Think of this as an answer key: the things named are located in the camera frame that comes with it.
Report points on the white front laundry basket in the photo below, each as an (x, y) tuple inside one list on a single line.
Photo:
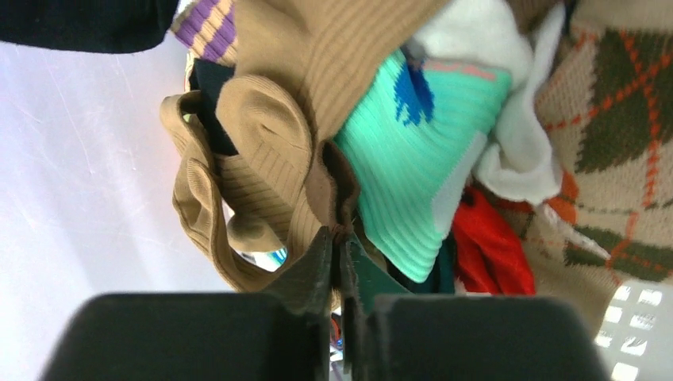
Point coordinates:
[(87, 173)]

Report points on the mint green sock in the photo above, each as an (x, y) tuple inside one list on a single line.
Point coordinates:
[(412, 141)]

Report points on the argyle beige green sock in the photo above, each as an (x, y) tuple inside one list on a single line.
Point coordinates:
[(607, 110)]

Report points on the tan ribbed sock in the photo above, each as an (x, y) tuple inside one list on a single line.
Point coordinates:
[(302, 66)]

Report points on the black hanging sock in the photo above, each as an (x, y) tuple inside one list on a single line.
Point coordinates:
[(98, 26)]

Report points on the purple striped sock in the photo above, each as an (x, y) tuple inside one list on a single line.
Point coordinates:
[(207, 29)]

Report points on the red sock in basket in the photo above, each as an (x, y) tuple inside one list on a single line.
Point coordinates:
[(490, 258)]

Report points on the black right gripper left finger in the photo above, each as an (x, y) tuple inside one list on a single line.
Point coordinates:
[(279, 333)]

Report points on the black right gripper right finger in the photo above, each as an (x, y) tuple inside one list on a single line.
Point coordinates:
[(390, 334)]

